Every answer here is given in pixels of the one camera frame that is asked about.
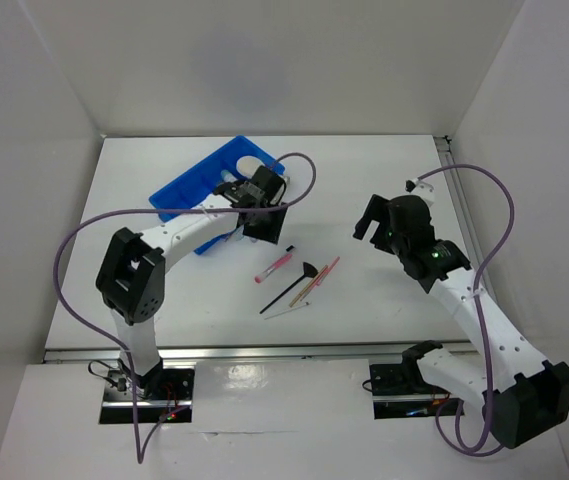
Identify round cream powder puff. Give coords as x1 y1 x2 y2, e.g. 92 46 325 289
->
235 156 265 179

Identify mint green tweezers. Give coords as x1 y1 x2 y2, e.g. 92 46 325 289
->
225 229 243 242

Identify mint green white tube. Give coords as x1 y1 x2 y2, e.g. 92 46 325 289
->
220 170 237 183

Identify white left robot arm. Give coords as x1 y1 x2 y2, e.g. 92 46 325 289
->
96 165 287 399

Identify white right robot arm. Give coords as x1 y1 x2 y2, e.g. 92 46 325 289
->
353 183 569 449

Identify long pink makeup brush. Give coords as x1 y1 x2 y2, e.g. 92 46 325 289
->
316 256 341 286

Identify white thin makeup pencil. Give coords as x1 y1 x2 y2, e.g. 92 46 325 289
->
264 301 311 320

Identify pink brow comb brush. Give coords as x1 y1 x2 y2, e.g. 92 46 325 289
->
254 245 296 284

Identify blue divided plastic bin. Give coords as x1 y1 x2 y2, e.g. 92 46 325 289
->
149 136 285 230

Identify aluminium rail front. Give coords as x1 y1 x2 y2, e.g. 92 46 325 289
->
42 340 478 364

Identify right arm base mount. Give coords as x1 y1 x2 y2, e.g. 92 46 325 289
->
361 340 457 420

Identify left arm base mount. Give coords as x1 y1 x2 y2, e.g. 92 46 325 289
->
87 360 195 425

